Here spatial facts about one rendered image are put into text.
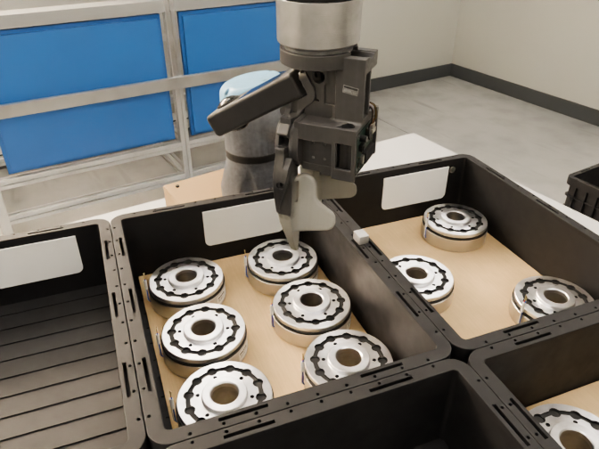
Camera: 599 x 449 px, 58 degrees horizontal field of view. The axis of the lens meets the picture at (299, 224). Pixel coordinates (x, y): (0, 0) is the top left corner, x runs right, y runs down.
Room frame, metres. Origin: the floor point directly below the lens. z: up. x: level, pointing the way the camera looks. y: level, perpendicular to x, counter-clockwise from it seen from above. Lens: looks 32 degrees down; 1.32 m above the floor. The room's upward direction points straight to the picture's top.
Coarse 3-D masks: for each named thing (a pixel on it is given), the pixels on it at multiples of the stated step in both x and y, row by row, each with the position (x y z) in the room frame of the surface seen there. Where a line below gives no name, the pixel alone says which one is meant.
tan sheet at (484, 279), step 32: (384, 224) 0.79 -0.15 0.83; (416, 224) 0.79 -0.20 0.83; (448, 256) 0.70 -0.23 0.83; (480, 256) 0.70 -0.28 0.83; (512, 256) 0.70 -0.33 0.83; (480, 288) 0.62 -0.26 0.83; (512, 288) 0.62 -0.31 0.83; (448, 320) 0.55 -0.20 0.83; (480, 320) 0.55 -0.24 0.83; (512, 320) 0.55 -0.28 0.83
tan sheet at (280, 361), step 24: (240, 264) 0.67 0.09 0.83; (240, 288) 0.62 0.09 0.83; (240, 312) 0.56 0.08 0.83; (264, 312) 0.56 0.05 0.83; (264, 336) 0.52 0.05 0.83; (264, 360) 0.47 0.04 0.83; (288, 360) 0.47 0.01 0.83; (168, 384) 0.44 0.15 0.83; (288, 384) 0.44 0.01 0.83; (168, 408) 0.40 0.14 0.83
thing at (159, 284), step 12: (168, 264) 0.63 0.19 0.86; (180, 264) 0.63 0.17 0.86; (192, 264) 0.63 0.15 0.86; (204, 264) 0.64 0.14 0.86; (216, 264) 0.63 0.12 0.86; (156, 276) 0.60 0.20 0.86; (204, 276) 0.60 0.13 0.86; (216, 276) 0.61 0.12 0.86; (156, 288) 0.58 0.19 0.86; (168, 288) 0.58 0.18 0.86; (192, 288) 0.58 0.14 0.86; (204, 288) 0.58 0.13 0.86; (216, 288) 0.58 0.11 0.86; (168, 300) 0.55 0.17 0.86; (180, 300) 0.55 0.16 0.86; (192, 300) 0.55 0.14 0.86
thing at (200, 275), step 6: (174, 270) 0.61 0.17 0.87; (180, 270) 0.61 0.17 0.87; (186, 270) 0.61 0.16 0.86; (192, 270) 0.61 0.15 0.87; (198, 270) 0.61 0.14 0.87; (168, 276) 0.59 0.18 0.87; (174, 276) 0.59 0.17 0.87; (198, 276) 0.59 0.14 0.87; (168, 282) 0.59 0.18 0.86; (174, 282) 0.58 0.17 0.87; (180, 282) 0.58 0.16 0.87; (186, 282) 0.58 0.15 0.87; (192, 282) 0.58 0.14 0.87; (198, 282) 0.58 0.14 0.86; (180, 288) 0.57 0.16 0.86; (186, 288) 0.57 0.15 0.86
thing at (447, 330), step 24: (384, 168) 0.80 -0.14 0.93; (408, 168) 0.81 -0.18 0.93; (480, 168) 0.81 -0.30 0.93; (528, 192) 0.72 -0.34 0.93; (384, 264) 0.54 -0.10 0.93; (408, 288) 0.49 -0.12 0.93; (432, 312) 0.45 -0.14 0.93; (576, 312) 0.45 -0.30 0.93; (456, 336) 0.41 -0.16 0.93; (480, 336) 0.41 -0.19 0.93; (504, 336) 0.41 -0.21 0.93
